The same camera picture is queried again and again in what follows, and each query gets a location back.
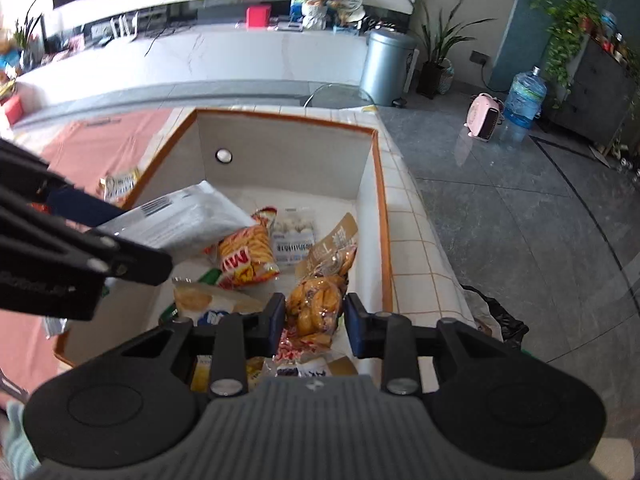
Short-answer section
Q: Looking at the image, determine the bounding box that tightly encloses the yellow biscuit packet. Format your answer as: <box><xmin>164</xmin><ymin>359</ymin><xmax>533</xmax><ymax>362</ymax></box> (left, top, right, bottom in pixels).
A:
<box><xmin>98</xmin><ymin>167</ymin><xmax>140</xmax><ymax>206</ymax></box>

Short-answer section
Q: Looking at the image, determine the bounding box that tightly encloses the beige brown snack pouch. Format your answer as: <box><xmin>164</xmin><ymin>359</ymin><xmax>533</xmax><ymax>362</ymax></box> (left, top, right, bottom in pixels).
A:
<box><xmin>190</xmin><ymin>352</ymin><xmax>358</xmax><ymax>393</ymax></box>

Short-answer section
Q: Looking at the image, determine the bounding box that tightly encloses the white grey snack bag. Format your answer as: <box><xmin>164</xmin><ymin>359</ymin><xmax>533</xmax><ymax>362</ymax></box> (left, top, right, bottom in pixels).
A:
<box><xmin>101</xmin><ymin>180</ymin><xmax>256</xmax><ymax>264</ymax></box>

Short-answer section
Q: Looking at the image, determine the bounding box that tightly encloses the orange red fries snack bag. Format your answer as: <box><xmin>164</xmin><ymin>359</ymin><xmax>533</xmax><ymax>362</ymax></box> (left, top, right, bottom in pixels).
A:
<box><xmin>204</xmin><ymin>207</ymin><xmax>280</xmax><ymax>289</ymax></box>

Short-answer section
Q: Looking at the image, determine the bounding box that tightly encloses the clear peanut snack bag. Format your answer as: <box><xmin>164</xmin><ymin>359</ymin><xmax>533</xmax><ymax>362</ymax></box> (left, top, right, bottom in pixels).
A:
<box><xmin>274</xmin><ymin>212</ymin><xmax>358</xmax><ymax>365</ymax></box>

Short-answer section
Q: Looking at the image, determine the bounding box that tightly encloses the pink table mat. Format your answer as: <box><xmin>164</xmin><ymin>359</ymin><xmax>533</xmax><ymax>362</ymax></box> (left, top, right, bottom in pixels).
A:
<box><xmin>1</xmin><ymin>108</ymin><xmax>170</xmax><ymax>392</ymax></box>

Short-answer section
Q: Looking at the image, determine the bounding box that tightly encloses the potato chip packet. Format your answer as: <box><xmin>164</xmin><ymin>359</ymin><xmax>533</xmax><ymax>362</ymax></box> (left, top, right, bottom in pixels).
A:
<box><xmin>193</xmin><ymin>286</ymin><xmax>264</xmax><ymax>326</ymax></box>

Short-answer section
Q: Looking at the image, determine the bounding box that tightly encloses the black garbage bag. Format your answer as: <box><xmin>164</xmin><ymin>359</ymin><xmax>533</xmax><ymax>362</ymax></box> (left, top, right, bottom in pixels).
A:
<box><xmin>462</xmin><ymin>285</ymin><xmax>529</xmax><ymax>350</ymax></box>

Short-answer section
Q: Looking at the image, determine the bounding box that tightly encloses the white quail egg packet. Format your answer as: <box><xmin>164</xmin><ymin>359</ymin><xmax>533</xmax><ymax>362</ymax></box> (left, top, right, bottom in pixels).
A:
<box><xmin>271</xmin><ymin>208</ymin><xmax>316</xmax><ymax>266</ymax></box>

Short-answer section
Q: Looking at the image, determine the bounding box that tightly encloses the orange storage box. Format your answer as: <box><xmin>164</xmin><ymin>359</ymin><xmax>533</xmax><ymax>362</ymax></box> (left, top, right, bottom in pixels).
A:
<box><xmin>54</xmin><ymin>108</ymin><xmax>393</xmax><ymax>367</ymax></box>

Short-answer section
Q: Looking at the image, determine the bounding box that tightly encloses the white marble tv cabinet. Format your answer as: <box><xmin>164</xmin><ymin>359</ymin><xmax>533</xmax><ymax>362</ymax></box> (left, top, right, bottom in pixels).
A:
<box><xmin>16</xmin><ymin>26</ymin><xmax>367</xmax><ymax>113</ymax></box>

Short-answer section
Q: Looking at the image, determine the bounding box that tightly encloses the red box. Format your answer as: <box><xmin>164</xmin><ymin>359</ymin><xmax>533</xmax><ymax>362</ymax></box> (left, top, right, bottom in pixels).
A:
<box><xmin>245</xmin><ymin>4</ymin><xmax>271</xmax><ymax>29</ymax></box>

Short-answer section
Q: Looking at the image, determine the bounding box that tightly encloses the pink small heater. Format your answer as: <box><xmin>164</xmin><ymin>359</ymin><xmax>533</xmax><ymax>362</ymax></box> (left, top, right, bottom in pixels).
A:
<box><xmin>464</xmin><ymin>93</ymin><xmax>503</xmax><ymax>142</ymax></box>

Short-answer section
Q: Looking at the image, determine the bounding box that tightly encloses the blue water bottle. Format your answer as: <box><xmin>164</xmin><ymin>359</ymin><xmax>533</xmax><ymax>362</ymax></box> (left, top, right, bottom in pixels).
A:
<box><xmin>499</xmin><ymin>66</ymin><xmax>547</xmax><ymax>144</ymax></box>

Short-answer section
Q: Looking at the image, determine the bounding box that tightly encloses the silver trash can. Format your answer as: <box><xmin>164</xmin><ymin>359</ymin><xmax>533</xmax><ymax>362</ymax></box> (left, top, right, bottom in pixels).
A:
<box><xmin>359</xmin><ymin>28</ymin><xmax>418</xmax><ymax>106</ymax></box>

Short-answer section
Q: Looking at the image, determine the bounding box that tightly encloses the teddy bear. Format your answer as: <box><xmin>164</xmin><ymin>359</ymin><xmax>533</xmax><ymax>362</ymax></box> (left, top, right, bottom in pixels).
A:
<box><xmin>290</xmin><ymin>0</ymin><xmax>366</xmax><ymax>30</ymax></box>

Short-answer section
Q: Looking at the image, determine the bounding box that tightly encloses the dark grey side cabinet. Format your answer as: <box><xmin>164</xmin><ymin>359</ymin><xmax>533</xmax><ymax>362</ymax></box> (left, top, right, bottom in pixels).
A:
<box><xmin>541</xmin><ymin>38</ymin><xmax>638</xmax><ymax>148</ymax></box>

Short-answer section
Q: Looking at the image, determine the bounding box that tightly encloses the potted green plant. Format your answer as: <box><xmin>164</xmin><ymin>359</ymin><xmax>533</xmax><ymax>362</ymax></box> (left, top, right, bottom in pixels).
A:
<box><xmin>407</xmin><ymin>0</ymin><xmax>495</xmax><ymax>99</ymax></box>

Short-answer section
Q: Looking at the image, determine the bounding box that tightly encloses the hanging ivy plant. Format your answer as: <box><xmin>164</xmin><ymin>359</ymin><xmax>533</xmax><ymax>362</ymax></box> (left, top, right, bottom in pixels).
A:
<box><xmin>529</xmin><ymin>0</ymin><xmax>601</xmax><ymax>108</ymax></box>

